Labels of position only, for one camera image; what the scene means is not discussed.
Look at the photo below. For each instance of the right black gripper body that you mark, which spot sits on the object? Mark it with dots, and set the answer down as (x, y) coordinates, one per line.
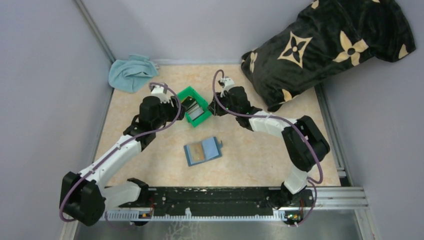
(216, 106)

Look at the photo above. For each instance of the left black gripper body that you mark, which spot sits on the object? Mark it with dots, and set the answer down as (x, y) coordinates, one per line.
(178, 110)

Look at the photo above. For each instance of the blue leather card holder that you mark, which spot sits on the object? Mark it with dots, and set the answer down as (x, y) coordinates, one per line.
(212, 148)

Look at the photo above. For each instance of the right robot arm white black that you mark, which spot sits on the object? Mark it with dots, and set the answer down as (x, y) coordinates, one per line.
(305, 144)

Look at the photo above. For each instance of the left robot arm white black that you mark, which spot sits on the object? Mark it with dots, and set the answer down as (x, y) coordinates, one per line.
(85, 196)

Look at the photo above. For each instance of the cards in green bin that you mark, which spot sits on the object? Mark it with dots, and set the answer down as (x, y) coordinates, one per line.
(192, 108)

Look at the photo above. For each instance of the gold card in holder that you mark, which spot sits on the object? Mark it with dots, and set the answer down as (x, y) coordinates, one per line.
(197, 152)

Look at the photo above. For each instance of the green plastic bin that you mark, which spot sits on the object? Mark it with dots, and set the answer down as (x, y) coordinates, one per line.
(189, 91)

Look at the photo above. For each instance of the light blue cloth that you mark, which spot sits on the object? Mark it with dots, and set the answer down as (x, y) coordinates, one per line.
(132, 74)

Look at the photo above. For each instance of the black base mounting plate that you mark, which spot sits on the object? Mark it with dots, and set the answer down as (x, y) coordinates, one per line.
(219, 201)

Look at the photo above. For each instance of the black floral blanket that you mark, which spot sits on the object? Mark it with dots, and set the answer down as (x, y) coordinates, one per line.
(328, 37)

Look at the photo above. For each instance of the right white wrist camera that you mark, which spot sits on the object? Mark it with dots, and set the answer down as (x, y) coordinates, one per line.
(226, 83)

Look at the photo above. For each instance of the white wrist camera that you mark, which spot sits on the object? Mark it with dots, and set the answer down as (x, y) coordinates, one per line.
(226, 83)
(159, 92)

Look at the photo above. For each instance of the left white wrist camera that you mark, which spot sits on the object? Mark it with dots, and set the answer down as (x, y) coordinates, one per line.
(159, 92)

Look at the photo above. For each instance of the aluminium frame rail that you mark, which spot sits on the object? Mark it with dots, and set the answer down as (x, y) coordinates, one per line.
(325, 198)

